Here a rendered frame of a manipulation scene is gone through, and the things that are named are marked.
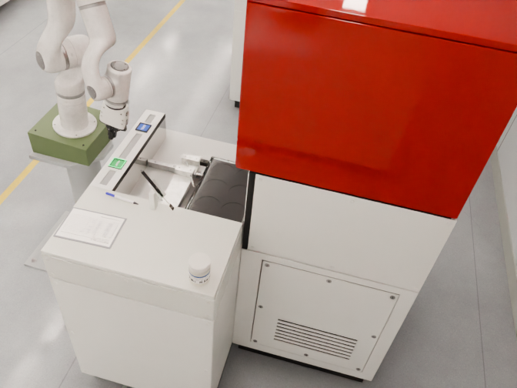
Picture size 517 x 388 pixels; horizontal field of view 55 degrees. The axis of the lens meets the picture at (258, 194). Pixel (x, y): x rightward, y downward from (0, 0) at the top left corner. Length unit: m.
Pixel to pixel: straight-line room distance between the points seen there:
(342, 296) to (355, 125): 0.82
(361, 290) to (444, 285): 1.23
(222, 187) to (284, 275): 0.45
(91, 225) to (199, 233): 0.39
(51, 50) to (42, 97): 2.26
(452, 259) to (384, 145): 1.90
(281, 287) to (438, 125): 0.98
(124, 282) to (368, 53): 1.07
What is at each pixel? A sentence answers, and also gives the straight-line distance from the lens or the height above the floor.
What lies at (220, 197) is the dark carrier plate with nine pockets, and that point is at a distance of 2.04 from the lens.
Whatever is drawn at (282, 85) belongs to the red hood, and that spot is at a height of 1.57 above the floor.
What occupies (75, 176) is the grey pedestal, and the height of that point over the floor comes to 0.67.
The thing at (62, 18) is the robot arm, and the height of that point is 1.47.
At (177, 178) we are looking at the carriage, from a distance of 2.15.
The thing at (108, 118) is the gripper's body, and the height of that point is 1.21.
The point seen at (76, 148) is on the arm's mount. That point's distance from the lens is 2.31.
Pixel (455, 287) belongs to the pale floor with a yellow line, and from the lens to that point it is 3.21.
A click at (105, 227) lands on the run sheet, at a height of 0.97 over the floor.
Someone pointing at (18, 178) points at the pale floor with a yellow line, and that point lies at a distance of 3.64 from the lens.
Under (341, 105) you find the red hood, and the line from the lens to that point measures 1.46.
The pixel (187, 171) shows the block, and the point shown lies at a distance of 2.15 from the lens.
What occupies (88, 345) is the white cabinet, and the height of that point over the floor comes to 0.38.
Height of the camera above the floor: 2.34
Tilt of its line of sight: 44 degrees down
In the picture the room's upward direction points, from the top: 7 degrees clockwise
